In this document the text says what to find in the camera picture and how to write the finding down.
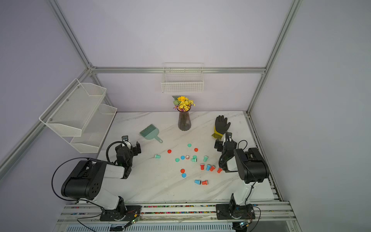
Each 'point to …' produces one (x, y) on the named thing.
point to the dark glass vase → (184, 122)
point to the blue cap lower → (184, 175)
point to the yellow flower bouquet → (182, 104)
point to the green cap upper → (189, 145)
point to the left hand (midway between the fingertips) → (130, 144)
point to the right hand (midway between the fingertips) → (225, 141)
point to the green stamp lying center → (194, 159)
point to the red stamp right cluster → (212, 168)
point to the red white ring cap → (187, 157)
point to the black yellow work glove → (221, 126)
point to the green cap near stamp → (194, 156)
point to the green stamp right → (205, 158)
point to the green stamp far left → (157, 156)
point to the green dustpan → (150, 133)
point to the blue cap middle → (182, 157)
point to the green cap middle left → (177, 159)
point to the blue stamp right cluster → (208, 167)
